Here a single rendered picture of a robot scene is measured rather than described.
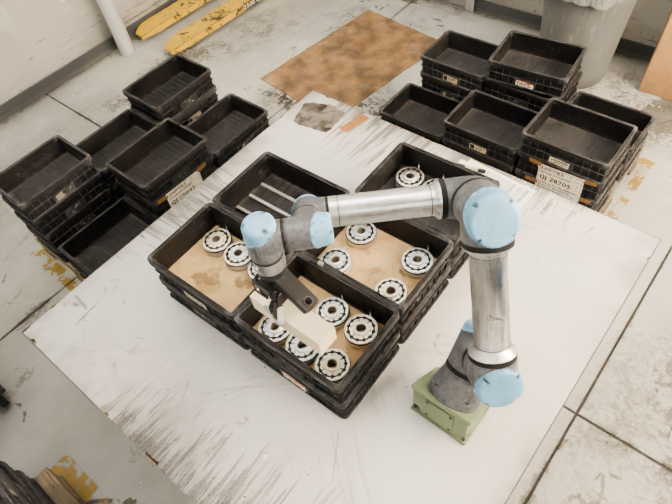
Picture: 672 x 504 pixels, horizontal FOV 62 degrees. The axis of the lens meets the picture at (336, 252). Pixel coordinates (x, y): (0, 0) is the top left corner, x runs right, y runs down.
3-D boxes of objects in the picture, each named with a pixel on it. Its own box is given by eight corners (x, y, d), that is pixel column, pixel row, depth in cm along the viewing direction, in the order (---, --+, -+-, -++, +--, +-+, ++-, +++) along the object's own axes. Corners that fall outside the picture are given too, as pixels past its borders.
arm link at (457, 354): (481, 359, 158) (501, 319, 154) (496, 387, 146) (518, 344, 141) (442, 348, 156) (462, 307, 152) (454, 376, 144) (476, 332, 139)
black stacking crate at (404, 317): (452, 264, 182) (455, 243, 173) (402, 330, 169) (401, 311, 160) (355, 215, 199) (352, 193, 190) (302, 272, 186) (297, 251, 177)
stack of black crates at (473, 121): (534, 166, 295) (547, 115, 268) (506, 201, 282) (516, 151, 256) (468, 139, 313) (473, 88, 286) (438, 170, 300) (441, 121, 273)
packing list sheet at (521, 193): (539, 188, 212) (539, 187, 212) (508, 227, 203) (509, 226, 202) (463, 156, 227) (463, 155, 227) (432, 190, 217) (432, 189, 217)
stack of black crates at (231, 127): (244, 139, 333) (229, 92, 306) (281, 158, 319) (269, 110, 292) (195, 179, 316) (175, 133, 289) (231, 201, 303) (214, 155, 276)
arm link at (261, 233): (278, 233, 115) (238, 239, 115) (288, 264, 123) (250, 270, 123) (276, 205, 119) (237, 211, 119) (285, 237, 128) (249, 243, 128)
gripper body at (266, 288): (276, 273, 143) (266, 244, 133) (301, 290, 139) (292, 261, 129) (255, 294, 139) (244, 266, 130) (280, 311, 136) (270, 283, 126)
